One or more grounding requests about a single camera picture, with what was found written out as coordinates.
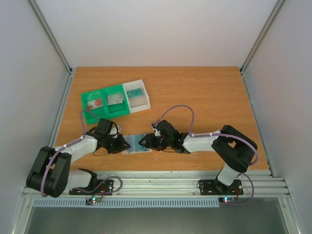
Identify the right aluminium frame post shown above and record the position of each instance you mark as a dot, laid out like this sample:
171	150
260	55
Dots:
263	32

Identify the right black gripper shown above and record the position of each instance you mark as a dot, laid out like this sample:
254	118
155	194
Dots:
153	141

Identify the red-patterned card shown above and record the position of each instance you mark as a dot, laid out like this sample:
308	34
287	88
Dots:
94	104

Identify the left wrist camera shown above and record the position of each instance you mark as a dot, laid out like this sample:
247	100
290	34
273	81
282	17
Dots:
115	130

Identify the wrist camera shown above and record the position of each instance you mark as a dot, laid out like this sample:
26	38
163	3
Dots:
156	132
115	130

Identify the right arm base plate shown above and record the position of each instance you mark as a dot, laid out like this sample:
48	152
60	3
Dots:
214	187

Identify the white card holder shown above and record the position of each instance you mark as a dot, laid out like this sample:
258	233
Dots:
135	147

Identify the white translucent tray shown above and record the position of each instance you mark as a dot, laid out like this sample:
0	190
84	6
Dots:
137	104

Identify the circuit board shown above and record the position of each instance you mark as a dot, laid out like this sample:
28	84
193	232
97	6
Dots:
227	199
93	200

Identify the left aluminium frame post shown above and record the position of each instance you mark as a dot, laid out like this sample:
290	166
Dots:
43	22

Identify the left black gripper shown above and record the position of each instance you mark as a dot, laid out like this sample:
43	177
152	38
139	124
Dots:
122	146

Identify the green two-compartment tray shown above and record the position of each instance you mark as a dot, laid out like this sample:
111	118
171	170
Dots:
107	111

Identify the teal card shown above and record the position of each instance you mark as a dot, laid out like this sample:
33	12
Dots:
134	93

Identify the white cherry-blossom card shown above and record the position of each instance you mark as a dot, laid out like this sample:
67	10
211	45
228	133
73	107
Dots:
119	99

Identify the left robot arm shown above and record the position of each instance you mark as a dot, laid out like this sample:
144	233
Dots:
50	173

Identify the aluminium front rail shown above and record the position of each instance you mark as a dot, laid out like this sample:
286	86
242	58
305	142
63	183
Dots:
184	183

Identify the slotted cable duct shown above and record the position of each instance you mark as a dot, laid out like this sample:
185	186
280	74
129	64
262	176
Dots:
127	203

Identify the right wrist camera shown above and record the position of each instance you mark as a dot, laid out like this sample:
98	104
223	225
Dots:
156	132

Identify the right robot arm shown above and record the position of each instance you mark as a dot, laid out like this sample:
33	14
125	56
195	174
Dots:
235	149

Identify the right circuit board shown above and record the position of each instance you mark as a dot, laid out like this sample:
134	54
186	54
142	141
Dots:
227	199

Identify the left circuit board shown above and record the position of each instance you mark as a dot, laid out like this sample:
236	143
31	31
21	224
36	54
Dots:
93	200

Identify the aluminium frame post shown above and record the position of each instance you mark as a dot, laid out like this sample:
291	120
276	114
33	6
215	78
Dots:
263	32
43	22

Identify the grey card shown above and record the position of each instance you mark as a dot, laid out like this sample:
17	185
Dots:
113	99

